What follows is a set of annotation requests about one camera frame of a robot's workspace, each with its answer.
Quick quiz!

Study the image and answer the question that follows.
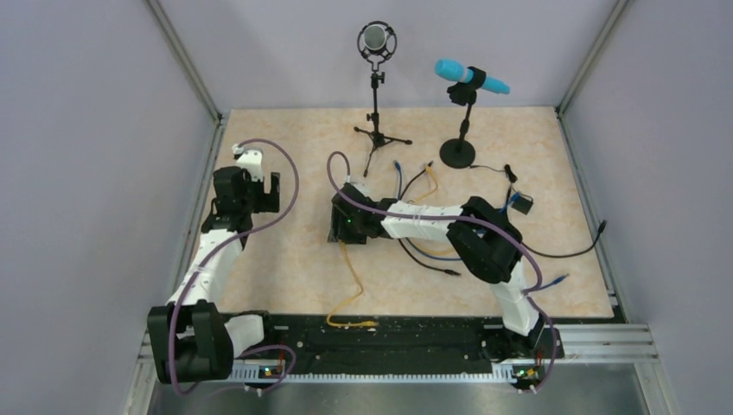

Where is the blue microphone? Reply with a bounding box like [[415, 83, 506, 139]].
[[434, 59, 511, 169]]

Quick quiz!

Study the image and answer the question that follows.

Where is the black adapter power cable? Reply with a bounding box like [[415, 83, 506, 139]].
[[469, 164, 609, 260]]

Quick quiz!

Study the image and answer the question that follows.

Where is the black power adapter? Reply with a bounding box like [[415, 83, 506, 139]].
[[510, 193, 534, 215]]

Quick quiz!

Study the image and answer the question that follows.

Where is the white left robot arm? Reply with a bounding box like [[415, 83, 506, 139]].
[[147, 166, 280, 384]]

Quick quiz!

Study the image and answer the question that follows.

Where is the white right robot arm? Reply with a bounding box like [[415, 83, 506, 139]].
[[329, 182, 545, 356]]

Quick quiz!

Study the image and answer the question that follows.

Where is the black tripod microphone stand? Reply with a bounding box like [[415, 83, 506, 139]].
[[354, 61, 413, 177]]

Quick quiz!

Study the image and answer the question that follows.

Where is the silver condenser microphone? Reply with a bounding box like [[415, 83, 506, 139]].
[[357, 21, 397, 61]]

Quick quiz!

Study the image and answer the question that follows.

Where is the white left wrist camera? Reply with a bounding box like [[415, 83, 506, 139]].
[[232, 144, 265, 182]]

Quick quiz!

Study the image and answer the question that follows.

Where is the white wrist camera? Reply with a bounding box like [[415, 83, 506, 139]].
[[349, 182, 369, 196], [232, 144, 265, 182]]

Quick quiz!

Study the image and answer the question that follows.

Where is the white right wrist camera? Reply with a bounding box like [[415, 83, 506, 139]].
[[349, 182, 369, 196]]

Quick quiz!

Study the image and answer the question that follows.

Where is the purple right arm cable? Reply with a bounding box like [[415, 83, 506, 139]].
[[326, 150, 559, 393]]

